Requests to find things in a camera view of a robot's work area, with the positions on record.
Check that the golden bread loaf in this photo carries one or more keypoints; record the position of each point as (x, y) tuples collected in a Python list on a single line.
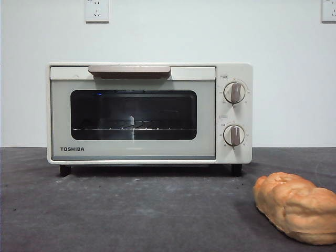
[(296, 207)]

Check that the beige oven knob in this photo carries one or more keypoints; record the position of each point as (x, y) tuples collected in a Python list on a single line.
[(235, 92), (234, 135)]

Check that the cream Toshiba toaster oven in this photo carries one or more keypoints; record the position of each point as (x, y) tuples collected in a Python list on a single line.
[(233, 71)]

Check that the white wall socket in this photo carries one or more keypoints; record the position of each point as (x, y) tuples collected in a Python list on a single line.
[(329, 11), (97, 11)]

